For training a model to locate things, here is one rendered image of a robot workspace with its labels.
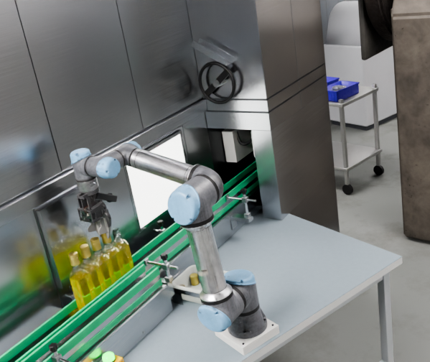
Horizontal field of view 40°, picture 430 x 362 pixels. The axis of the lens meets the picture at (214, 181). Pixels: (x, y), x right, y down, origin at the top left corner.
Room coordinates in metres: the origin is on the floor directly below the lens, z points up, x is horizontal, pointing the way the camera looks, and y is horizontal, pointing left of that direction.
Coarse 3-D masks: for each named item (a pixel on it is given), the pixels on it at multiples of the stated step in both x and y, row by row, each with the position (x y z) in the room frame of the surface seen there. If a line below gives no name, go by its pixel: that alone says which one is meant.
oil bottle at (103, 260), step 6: (96, 258) 2.00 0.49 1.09; (102, 258) 2.00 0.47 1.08; (108, 258) 2.02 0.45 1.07; (102, 264) 1.99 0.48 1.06; (108, 264) 2.01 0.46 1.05; (102, 270) 1.98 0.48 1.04; (108, 270) 2.00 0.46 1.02; (102, 276) 1.98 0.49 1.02; (108, 276) 2.00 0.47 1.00; (108, 282) 1.99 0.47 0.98
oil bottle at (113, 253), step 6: (114, 246) 2.07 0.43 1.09; (102, 252) 2.05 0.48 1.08; (108, 252) 2.04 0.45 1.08; (114, 252) 2.05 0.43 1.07; (114, 258) 2.04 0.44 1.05; (120, 258) 2.06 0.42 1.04; (114, 264) 2.03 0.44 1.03; (120, 264) 2.06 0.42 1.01; (114, 270) 2.03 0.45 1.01; (120, 270) 2.05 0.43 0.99; (114, 276) 2.03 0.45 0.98; (120, 276) 2.04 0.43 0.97
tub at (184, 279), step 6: (186, 270) 2.22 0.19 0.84; (192, 270) 2.24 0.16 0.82; (180, 276) 2.18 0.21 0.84; (186, 276) 2.21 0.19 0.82; (198, 276) 2.23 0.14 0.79; (174, 282) 2.14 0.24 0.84; (180, 282) 2.17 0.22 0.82; (186, 282) 2.20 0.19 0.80; (180, 288) 2.09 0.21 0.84; (186, 288) 2.08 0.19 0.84; (192, 288) 2.18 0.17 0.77; (198, 288) 2.17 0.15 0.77
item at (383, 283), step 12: (384, 276) 2.18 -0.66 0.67; (384, 288) 2.18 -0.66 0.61; (348, 300) 2.06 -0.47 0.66; (384, 300) 2.18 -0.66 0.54; (384, 312) 2.18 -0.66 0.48; (312, 324) 1.94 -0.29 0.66; (384, 324) 2.19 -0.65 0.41; (384, 336) 2.19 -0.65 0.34; (276, 348) 1.83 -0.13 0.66; (384, 348) 2.19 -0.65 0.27; (384, 360) 2.20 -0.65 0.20
